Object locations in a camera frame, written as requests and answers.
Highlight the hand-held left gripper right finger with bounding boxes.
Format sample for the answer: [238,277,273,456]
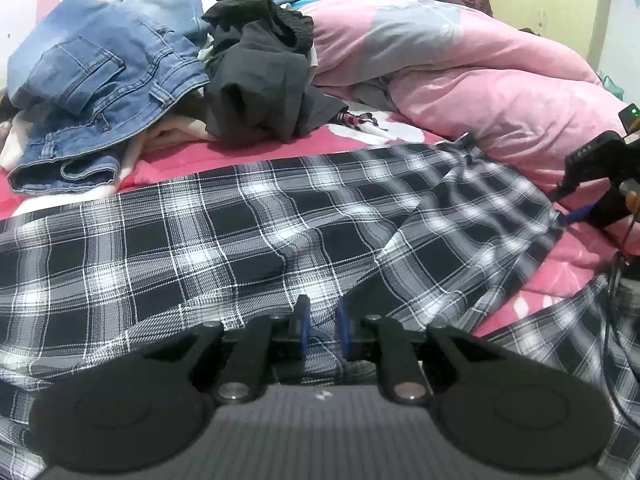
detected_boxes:
[336,302,521,406]

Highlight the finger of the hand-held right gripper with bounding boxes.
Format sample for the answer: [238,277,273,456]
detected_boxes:
[546,180,576,203]
[560,206,601,226]

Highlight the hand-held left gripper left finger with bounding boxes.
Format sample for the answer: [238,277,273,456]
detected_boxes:
[135,295,312,405]

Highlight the black white plaid shirt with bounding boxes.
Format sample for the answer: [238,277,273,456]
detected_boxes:
[0,141,640,480]

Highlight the person's right hand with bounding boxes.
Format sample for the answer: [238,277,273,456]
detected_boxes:
[619,180,640,214]

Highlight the light pink quilt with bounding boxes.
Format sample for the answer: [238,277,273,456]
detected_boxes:
[299,0,640,306]

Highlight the cream wardrobe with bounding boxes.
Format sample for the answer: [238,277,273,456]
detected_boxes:
[490,0,618,86]

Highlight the pink floral bed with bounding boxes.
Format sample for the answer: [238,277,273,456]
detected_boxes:
[0,110,616,341]

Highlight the cream cloth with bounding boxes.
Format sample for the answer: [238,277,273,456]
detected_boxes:
[0,105,216,206]

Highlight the black garment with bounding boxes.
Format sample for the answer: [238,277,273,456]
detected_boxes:
[201,0,349,147]

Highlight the blue denim jeans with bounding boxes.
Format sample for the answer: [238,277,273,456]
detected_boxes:
[7,0,212,197]

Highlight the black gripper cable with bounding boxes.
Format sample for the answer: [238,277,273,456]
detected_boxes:
[597,252,633,411]

